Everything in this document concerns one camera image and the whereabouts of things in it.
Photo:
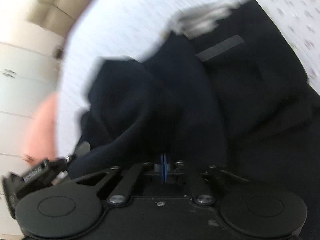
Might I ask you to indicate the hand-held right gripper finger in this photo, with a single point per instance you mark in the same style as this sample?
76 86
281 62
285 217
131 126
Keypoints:
162 168
166 168

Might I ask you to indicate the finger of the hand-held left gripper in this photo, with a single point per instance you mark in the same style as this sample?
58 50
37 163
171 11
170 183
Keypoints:
83 148

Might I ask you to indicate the dark navy garment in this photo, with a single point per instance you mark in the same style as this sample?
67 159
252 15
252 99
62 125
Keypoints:
200 100

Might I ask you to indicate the person's left forearm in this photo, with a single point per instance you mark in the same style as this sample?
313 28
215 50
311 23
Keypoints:
41 130

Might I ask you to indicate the white drawer cabinet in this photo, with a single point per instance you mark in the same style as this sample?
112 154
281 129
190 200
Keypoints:
22 92

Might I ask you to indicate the white patterned bed sheet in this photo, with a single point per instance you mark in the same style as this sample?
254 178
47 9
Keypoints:
120 25

